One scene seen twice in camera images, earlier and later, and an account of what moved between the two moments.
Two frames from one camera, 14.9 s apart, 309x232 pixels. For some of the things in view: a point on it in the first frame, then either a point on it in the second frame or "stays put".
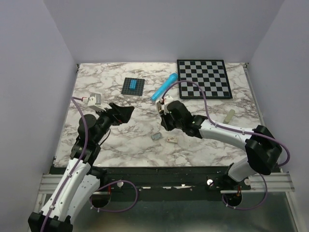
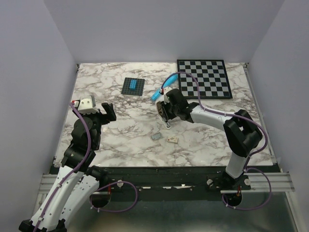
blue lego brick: (133, 84) stays put
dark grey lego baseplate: (126, 90) stays put
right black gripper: (164, 123) -> (165, 114)
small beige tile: (173, 139) stays put
